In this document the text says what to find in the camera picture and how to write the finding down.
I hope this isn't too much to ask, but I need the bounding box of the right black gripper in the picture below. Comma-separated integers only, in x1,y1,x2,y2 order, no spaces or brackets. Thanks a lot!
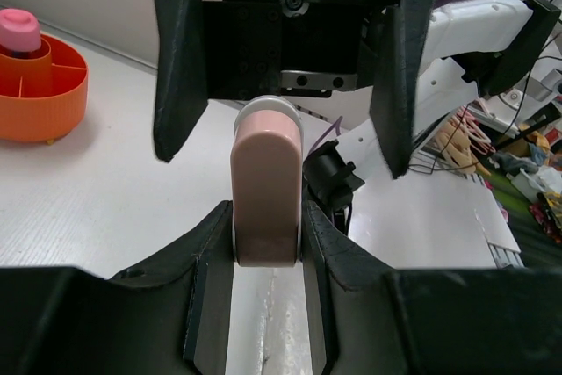
153,0,435,178

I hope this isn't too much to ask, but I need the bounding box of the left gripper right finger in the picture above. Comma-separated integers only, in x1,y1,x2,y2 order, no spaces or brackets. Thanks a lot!
302,201,561,374

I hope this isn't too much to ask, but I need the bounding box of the pink capped clear tube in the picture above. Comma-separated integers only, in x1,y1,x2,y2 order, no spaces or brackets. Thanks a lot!
1,8,41,59

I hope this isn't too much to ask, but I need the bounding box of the orange round organizer container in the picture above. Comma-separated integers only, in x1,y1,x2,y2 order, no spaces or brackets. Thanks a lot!
1,34,89,142

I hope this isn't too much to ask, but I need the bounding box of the pink eraser block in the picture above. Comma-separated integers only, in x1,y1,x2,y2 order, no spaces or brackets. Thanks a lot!
230,110,302,267

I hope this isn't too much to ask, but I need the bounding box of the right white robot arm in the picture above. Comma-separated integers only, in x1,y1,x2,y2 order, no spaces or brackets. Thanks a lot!
153,0,560,212

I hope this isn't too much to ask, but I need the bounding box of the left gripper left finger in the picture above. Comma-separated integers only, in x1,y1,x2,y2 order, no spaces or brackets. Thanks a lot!
1,201,233,374

